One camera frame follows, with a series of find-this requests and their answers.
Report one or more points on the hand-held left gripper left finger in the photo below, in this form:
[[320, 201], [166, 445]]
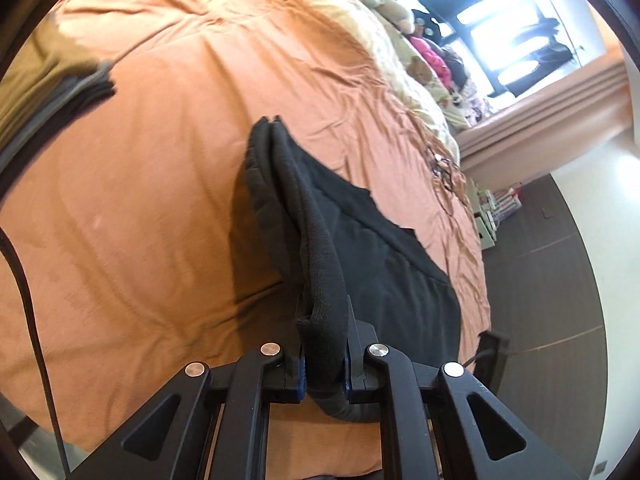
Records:
[[300, 377]]

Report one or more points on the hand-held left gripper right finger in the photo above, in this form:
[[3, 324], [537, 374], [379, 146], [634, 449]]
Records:
[[347, 377]]

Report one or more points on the black long-sleeve shirt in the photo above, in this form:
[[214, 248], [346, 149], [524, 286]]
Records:
[[390, 270]]

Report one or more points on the stack of folded clothes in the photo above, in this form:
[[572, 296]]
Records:
[[40, 90]]

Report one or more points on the cream nightstand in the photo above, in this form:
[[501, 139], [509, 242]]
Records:
[[485, 225]]

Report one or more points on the striped bag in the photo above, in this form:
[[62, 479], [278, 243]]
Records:
[[507, 202]]

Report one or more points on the orange blanket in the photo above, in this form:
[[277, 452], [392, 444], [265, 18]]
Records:
[[150, 210]]

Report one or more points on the pink curtain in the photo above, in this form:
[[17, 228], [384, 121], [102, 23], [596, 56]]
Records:
[[550, 125]]

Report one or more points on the floral cloth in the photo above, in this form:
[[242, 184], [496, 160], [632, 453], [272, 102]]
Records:
[[472, 102]]

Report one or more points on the pink plush toy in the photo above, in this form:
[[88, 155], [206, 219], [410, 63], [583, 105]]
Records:
[[430, 55]]

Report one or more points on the black plush toy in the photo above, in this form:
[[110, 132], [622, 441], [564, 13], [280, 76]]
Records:
[[431, 25]]

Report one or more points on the cream plush toy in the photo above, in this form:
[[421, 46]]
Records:
[[392, 10]]

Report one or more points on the cream duvet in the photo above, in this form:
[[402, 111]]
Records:
[[340, 15]]

